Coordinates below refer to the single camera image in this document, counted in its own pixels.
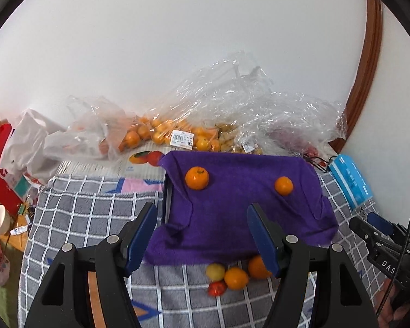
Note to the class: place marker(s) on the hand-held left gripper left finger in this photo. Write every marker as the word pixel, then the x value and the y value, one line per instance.
pixel 141 242

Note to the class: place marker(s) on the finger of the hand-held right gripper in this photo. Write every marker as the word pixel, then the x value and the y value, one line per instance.
pixel 364 232
pixel 379 221

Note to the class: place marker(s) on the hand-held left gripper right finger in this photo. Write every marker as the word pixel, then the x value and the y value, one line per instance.
pixel 263 242

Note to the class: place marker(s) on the black tray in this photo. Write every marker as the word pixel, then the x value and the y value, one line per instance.
pixel 166 205

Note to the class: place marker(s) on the small yellow fruit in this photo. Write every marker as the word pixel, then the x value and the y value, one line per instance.
pixel 215 271

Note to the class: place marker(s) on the small red fruit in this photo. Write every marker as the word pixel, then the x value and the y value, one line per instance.
pixel 217 288

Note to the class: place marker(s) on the person's right hand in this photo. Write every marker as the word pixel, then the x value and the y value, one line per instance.
pixel 398 314

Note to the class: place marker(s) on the purple towel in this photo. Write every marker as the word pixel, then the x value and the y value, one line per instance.
pixel 225 218

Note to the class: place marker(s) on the blue tissue pack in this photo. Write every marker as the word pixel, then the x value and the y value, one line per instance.
pixel 350 181

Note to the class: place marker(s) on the grey checked blanket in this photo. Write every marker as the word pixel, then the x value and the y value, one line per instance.
pixel 88 218

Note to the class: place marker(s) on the small round orange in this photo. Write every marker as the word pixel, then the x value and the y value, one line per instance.
pixel 284 186

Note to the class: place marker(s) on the white corrugated carton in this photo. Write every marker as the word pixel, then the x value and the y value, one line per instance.
pixel 140 168

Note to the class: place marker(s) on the orange with green stem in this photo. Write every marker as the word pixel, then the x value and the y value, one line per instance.
pixel 197 178

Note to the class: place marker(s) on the plastic bag of tangerines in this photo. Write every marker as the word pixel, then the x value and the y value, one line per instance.
pixel 129 138

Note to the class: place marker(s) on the clear bag of yellow fruit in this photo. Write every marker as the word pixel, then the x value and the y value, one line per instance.
pixel 230 140

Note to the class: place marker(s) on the clear bag of red fruit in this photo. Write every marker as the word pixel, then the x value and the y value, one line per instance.
pixel 293 133

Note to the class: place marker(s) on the clear bag of labelled oranges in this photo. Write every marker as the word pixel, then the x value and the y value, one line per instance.
pixel 184 133

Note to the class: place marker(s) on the small white tube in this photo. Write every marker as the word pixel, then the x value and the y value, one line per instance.
pixel 19 231

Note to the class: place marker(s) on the white bowl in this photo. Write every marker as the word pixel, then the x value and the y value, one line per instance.
pixel 0 219

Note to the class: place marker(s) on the white plastic bag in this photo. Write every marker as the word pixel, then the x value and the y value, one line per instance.
pixel 27 140

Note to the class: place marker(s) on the brown wooden door frame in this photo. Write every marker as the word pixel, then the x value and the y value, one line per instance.
pixel 370 58

